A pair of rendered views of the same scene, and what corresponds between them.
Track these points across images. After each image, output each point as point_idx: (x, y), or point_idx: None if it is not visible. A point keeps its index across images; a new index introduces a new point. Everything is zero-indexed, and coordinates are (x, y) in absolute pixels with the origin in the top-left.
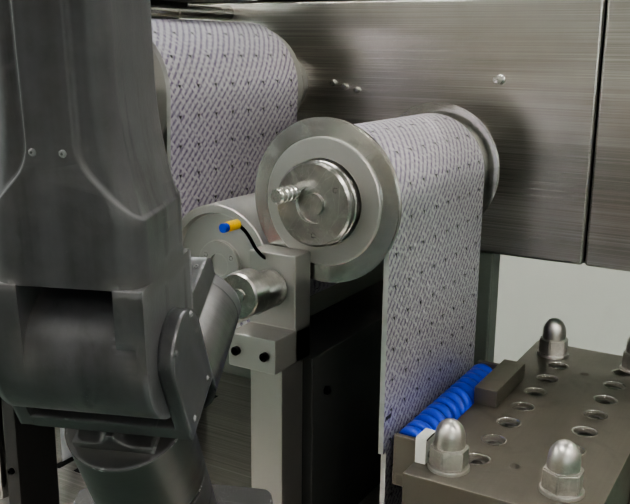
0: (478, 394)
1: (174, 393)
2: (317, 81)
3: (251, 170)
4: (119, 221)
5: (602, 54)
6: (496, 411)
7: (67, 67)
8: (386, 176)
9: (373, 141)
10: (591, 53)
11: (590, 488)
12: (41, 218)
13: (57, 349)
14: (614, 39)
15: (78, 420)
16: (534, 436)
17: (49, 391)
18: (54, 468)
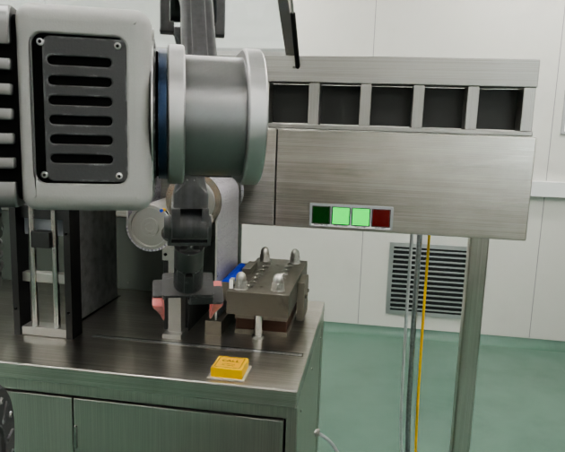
0: (243, 271)
1: (210, 232)
2: None
3: None
4: (204, 194)
5: (276, 149)
6: (250, 275)
7: None
8: (216, 191)
9: (211, 179)
10: (273, 148)
11: (286, 289)
12: (187, 194)
13: (187, 222)
14: (280, 143)
15: (183, 243)
16: (265, 280)
17: (185, 232)
18: (81, 313)
